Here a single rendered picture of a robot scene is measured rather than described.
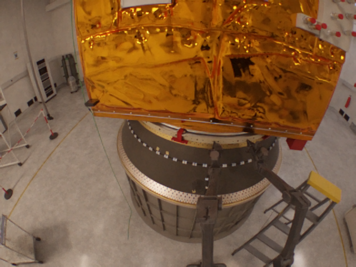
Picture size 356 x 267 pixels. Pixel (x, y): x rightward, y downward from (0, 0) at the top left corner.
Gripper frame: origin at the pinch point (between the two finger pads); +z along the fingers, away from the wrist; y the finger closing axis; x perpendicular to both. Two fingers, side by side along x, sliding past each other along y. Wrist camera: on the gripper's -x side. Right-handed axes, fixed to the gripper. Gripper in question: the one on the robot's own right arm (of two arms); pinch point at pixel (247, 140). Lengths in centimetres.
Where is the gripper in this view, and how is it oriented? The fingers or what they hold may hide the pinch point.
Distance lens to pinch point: 130.1
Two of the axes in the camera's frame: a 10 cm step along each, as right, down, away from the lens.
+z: -2.2, -7.3, 6.4
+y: -9.7, 1.3, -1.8
